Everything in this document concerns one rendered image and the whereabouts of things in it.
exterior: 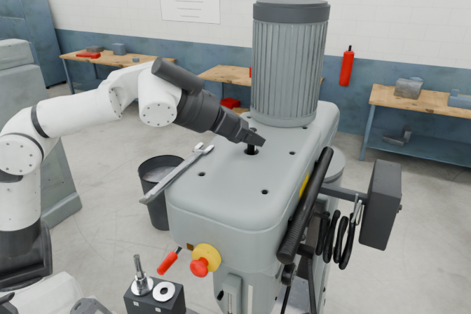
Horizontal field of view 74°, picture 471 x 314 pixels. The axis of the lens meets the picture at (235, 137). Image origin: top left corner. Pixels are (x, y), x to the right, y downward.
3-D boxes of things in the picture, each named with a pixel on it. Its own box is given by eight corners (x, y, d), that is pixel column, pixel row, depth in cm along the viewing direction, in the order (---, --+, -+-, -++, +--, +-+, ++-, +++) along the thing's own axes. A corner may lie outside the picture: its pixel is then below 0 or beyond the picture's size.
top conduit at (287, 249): (291, 268, 60) (294, 255, 58) (271, 260, 61) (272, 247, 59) (333, 157, 96) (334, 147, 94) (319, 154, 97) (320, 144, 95)
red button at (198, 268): (205, 283, 60) (204, 269, 58) (188, 275, 62) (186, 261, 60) (213, 270, 63) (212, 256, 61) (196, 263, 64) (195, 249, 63)
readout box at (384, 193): (388, 254, 95) (406, 200, 85) (357, 244, 98) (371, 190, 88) (390, 213, 111) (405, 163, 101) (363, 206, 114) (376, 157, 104)
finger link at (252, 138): (258, 148, 72) (240, 140, 68) (265, 136, 71) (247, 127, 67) (263, 151, 70) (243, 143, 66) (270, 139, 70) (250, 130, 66)
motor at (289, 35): (307, 133, 84) (322, 5, 69) (240, 120, 91) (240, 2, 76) (322, 108, 100) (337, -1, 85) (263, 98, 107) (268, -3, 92)
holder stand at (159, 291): (175, 337, 132) (170, 308, 122) (129, 324, 137) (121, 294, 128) (186, 311, 142) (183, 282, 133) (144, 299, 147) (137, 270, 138)
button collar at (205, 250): (217, 276, 63) (216, 256, 60) (192, 265, 65) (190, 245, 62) (221, 269, 64) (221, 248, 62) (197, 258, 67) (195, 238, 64)
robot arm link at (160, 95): (182, 142, 62) (129, 124, 55) (176, 106, 69) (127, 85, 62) (217, 106, 57) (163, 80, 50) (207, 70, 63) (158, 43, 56)
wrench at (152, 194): (151, 207, 57) (151, 204, 57) (134, 201, 59) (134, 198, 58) (214, 148, 77) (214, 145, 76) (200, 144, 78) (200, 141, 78)
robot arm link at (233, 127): (210, 133, 77) (169, 117, 69) (228, 99, 75) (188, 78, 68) (235, 156, 67) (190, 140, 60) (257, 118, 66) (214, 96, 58)
